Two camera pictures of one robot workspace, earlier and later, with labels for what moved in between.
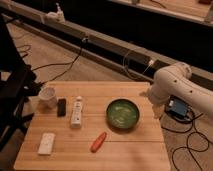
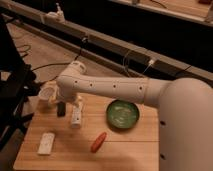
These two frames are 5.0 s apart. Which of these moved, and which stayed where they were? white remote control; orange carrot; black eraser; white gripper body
Moved: white gripper body
Stayed: black eraser; orange carrot; white remote control
